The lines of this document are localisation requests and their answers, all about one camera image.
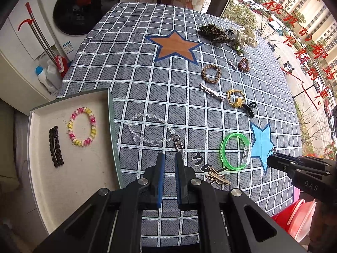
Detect orange star patch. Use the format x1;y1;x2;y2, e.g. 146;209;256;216
145;30;203;65

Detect light blue star patch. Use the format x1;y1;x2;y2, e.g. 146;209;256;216
250;123;275;174

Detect black claw hair clip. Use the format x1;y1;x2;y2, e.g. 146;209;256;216
242;102;257;118

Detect grey checked tablecloth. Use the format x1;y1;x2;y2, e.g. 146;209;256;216
56;2;303;247

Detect clear crystal bead bracelet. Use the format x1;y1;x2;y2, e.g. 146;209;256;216
126;112;184;153

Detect black beaded hair clip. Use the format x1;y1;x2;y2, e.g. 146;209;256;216
49;126;64;168

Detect pink yellow spiral hair tie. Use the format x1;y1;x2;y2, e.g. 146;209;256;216
67;107;97;147

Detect brown heart spiral hair tie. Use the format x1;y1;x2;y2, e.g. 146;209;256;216
238;57;251;73

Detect silver star hair clip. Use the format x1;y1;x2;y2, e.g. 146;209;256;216
199;84;226;102

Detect small silver charm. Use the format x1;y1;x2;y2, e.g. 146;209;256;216
227;60;238;71

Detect blue capped detergent bottle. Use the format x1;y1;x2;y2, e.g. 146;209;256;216
35;66;56;93

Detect cream polka dot scrunchie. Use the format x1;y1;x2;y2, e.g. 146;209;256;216
234;26;258;48

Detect green translucent bangle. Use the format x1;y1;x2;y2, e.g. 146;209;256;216
219;133;251;171

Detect small black claw clip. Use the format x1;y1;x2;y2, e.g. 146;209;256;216
225;29;234;35

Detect green leaf hair clip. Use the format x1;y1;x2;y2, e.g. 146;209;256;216
231;43;244;57

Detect white plastic jug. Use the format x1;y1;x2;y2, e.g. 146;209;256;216
47;59;62;89

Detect white cabinet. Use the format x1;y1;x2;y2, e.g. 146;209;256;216
1;0;55;115

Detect white washing machine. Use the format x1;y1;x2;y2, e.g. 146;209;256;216
39;0;120;61

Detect braided tan hair tie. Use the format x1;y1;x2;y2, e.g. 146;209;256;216
201;63;222;85

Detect beige jewelry tray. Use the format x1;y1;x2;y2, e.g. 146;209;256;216
27;88;124;234

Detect red plastic basin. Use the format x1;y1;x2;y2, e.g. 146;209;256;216
272;199;316;242

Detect leopard print scrunchie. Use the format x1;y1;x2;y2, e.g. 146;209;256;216
198;23;230;43

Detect red handled mop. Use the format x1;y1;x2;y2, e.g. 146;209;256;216
18;2;68;78

